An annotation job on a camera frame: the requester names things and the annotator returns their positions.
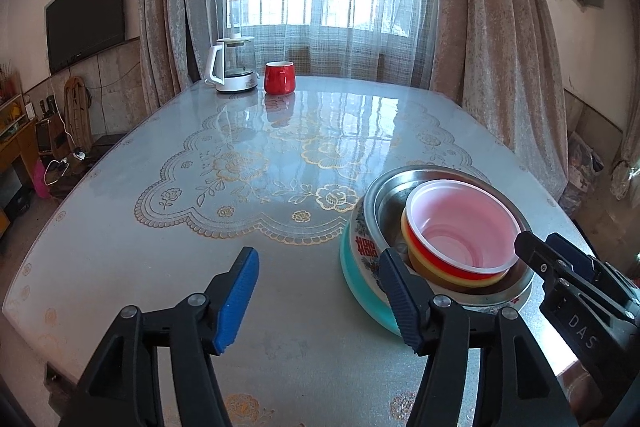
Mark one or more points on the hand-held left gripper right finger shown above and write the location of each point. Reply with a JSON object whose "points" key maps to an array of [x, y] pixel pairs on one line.
{"points": [[400, 302]]}

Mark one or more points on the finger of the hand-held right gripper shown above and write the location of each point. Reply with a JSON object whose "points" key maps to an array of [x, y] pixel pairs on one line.
{"points": [[570, 247], [535, 252]]}

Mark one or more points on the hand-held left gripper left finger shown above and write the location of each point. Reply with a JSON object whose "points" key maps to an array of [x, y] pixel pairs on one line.
{"points": [[237, 302]]}

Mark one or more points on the teal plastic plate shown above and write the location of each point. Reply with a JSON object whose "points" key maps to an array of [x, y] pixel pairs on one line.
{"points": [[357, 287]]}

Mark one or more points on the yellow plastic bowl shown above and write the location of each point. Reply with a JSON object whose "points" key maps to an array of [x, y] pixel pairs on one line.
{"points": [[430, 262]]}

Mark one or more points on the large white dragon print plate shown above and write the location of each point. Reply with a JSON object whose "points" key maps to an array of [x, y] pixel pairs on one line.
{"points": [[362, 247]]}

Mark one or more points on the red plastic bowl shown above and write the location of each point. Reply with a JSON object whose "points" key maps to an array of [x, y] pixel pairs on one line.
{"points": [[450, 227]]}

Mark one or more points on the stainless steel bowl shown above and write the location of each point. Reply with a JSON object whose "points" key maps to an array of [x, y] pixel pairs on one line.
{"points": [[395, 202]]}

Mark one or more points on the grey plastic bags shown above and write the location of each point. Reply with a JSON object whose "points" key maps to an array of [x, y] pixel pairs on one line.
{"points": [[582, 167]]}

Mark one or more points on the beige side curtain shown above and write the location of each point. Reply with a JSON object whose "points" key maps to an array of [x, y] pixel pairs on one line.
{"points": [[627, 177]]}

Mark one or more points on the white glass electric kettle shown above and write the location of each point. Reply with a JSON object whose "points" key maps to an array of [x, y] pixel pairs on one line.
{"points": [[235, 84]]}

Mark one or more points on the beige velvet curtain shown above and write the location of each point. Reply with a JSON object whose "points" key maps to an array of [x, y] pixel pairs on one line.
{"points": [[500, 32], [165, 7]]}

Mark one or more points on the red mug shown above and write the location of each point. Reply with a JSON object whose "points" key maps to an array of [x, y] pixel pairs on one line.
{"points": [[277, 82]]}

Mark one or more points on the wooden cabinet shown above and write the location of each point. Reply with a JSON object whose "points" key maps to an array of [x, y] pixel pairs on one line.
{"points": [[20, 147]]}

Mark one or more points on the wooden shelf rack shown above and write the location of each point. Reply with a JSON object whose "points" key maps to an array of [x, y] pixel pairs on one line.
{"points": [[10, 117]]}

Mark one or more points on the black wall television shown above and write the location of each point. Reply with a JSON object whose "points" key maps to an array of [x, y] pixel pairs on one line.
{"points": [[85, 17]]}

